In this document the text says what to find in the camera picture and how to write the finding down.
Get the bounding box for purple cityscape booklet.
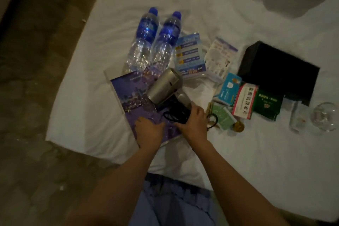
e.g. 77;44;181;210
110;69;183;147

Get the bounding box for red and white box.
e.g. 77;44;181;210
231;83;259;120

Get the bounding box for white bed sheet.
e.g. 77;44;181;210
46;0;339;223

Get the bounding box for person's left hand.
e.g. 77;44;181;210
135;117;166;149

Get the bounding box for blue and white sachet pack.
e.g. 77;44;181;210
174;32;207;79

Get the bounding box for teal small box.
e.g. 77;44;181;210
213;72;242;106

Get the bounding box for white illustrated packet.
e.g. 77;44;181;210
204;37;239;84

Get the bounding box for light green packet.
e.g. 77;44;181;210
210;102;238;131

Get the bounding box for person's blue shorts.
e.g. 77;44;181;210
128;173;216;226

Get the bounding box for black hair dryer cord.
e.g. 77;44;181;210
157;95;192;125

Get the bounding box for clear plastic wrapped item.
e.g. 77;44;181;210
289;100;309;131

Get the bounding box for blue-label water bottle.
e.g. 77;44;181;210
124;7;159;73
150;11;182;74

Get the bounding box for black box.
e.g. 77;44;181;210
237;41;320;106

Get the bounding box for person's left forearm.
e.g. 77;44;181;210
64;138;165;226

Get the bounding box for silver hair dryer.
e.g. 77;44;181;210
146;68;192;109

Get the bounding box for dark green box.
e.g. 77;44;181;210
252;89;284;121

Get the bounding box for clear drinking glass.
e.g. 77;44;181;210
310;102;339;132

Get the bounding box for person's right forearm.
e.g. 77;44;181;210
189;138;290;226

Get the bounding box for person's right hand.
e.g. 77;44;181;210
174;101;209;146

